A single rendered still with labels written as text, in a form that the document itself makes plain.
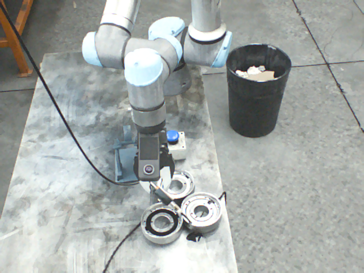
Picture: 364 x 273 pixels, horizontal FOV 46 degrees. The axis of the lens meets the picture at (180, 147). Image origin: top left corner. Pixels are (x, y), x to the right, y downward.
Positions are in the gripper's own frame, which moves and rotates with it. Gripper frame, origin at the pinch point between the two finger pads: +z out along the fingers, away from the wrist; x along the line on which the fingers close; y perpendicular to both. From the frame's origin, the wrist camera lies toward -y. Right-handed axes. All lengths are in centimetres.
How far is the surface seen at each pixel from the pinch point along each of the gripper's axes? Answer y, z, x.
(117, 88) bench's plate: 55, 2, 14
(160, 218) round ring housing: -1.7, 8.4, -0.1
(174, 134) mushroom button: 21.7, -0.7, -5.2
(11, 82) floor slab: 184, 66, 103
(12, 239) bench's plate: -3.1, 10.6, 37.8
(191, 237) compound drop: -6.8, 10.4, -7.7
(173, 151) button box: 19.1, 3.2, -4.6
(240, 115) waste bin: 115, 59, -42
